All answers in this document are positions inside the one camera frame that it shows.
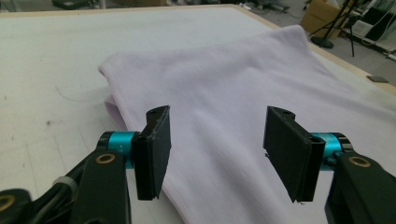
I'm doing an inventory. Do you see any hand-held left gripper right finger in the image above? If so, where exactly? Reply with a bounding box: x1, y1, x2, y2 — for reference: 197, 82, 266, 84
262, 105, 354, 203

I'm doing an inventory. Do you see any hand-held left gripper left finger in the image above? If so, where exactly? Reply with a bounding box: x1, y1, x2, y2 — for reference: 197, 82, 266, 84
96, 105, 173, 202

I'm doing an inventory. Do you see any lilac cat-print garment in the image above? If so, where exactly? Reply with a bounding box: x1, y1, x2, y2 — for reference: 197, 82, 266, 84
98, 24, 396, 224

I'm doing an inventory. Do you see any black tripod stand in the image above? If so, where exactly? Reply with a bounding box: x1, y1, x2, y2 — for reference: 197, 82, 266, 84
309, 0, 357, 58

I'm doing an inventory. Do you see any large cardboard box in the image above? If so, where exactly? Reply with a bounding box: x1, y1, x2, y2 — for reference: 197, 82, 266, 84
300, 0, 344, 31

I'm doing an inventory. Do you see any white grid mat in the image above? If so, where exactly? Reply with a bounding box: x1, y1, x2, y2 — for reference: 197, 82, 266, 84
0, 7, 396, 224

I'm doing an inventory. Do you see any white flat board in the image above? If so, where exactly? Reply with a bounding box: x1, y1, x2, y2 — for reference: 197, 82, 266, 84
351, 19, 379, 38

